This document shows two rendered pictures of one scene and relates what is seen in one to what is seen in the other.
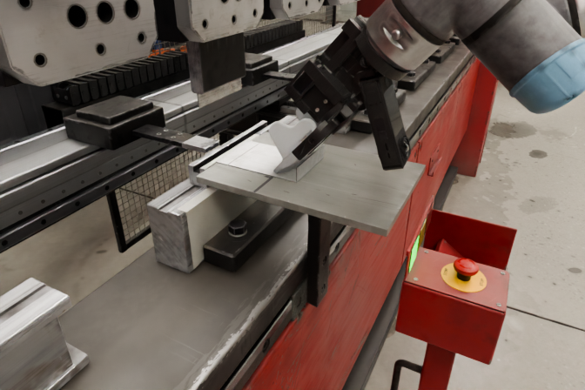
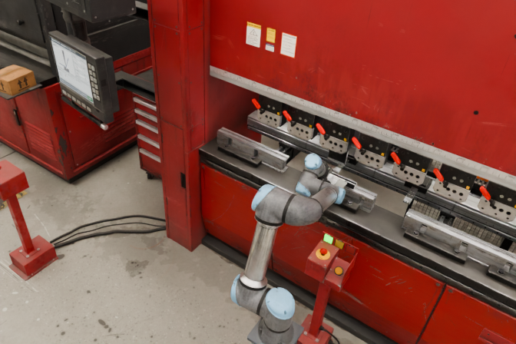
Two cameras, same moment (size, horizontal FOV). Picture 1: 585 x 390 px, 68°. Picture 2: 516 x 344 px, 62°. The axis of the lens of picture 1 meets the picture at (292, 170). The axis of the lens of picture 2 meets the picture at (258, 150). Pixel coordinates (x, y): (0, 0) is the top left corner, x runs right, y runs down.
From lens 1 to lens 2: 2.18 m
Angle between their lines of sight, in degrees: 77
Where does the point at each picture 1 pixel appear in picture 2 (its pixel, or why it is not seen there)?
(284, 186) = not seen: hidden behind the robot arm
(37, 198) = (323, 153)
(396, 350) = not seen: outside the picture
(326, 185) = not seen: hidden behind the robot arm
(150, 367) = (280, 180)
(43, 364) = (278, 165)
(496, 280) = (321, 262)
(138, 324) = (291, 178)
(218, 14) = (327, 143)
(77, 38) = (296, 130)
